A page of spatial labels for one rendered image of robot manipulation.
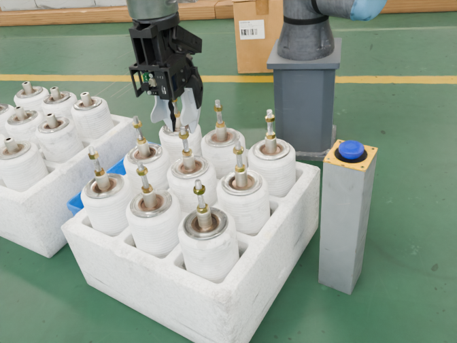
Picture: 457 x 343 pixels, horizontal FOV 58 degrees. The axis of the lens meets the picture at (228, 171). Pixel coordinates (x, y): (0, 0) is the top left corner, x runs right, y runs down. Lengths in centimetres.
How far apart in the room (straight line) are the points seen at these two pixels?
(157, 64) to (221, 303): 38
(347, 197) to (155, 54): 39
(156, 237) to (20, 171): 41
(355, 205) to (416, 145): 65
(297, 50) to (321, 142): 28
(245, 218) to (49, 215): 51
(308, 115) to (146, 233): 62
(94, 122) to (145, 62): 50
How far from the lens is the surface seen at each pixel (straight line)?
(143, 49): 64
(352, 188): 70
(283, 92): 114
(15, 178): 104
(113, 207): 79
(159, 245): 75
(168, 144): 93
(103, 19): 293
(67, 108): 122
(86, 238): 83
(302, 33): 110
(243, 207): 73
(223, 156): 85
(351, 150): 69
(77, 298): 99
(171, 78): 64
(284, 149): 83
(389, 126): 142
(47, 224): 106
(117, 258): 79
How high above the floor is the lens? 71
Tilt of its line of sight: 36 degrees down
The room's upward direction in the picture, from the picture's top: 7 degrees counter-clockwise
